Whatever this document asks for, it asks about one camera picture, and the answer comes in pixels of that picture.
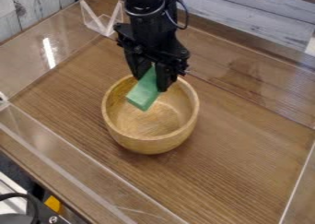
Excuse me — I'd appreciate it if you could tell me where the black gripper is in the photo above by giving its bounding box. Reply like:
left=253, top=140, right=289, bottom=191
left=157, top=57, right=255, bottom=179
left=114, top=12, right=189, bottom=92

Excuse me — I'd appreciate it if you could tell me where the clear acrylic corner bracket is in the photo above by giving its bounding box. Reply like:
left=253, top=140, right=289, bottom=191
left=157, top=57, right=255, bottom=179
left=78, top=0, right=124, bottom=38

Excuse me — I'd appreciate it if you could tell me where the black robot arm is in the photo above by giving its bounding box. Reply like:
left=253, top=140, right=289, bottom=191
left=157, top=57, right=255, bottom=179
left=114, top=0, right=189, bottom=92

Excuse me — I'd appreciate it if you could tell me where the black cable bottom left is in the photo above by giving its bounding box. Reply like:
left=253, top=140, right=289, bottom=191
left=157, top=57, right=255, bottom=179
left=0, top=192, right=41, bottom=224

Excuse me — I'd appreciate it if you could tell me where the yellow and black device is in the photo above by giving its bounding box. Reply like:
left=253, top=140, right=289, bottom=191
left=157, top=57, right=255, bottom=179
left=30, top=186, right=86, bottom=224

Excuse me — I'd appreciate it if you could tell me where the green rectangular block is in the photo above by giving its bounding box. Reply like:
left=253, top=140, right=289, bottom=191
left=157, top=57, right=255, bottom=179
left=125, top=66, right=160, bottom=112

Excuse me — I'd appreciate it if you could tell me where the brown wooden bowl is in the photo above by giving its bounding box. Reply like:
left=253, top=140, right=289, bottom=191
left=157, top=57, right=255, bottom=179
left=101, top=76, right=200, bottom=155

